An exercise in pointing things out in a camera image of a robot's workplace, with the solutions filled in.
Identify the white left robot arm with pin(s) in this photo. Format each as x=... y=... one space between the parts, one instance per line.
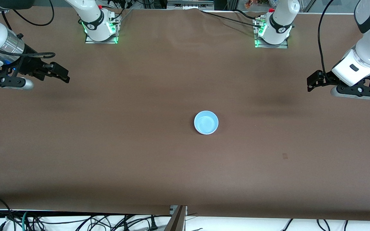
x=279 y=19

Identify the orange object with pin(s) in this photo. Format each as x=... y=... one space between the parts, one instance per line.
x=252 y=4

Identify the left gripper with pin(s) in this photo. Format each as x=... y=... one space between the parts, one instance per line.
x=327 y=78

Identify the grey power strip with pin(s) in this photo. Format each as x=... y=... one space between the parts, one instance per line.
x=189 y=4

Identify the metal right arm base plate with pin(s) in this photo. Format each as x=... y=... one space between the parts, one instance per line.
x=108 y=41

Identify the blue bowl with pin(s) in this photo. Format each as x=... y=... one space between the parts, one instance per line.
x=206 y=122

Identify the aluminium frame post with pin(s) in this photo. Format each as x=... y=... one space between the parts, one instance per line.
x=232 y=4

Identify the black plug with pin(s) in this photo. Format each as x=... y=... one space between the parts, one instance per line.
x=154 y=224

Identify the grey metal post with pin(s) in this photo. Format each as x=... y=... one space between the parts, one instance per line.
x=177 y=221

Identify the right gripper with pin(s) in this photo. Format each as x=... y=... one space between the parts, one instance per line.
x=31 y=65

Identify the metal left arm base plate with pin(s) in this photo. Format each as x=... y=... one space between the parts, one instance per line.
x=271 y=46

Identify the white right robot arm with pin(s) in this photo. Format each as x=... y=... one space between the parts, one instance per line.
x=92 y=16

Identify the brown table cover sheet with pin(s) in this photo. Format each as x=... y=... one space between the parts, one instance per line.
x=185 y=80

